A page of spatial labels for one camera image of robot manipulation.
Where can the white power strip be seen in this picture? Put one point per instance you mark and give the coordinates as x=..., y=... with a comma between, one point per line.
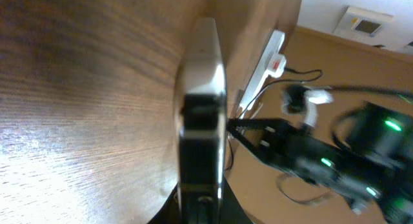
x=260, y=74

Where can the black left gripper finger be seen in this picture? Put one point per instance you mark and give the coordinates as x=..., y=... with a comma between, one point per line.
x=231, y=212

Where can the black smartphone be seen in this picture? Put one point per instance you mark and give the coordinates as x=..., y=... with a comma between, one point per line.
x=200, y=117

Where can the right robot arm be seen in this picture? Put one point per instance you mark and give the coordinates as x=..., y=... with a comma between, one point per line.
x=369, y=161

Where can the white USB charger adapter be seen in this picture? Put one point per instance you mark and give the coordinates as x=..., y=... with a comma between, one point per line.
x=276, y=66

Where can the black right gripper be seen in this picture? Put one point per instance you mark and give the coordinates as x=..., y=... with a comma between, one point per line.
x=295, y=152

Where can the white wall thermostat panel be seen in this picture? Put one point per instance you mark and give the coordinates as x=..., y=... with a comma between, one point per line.
x=364, y=26

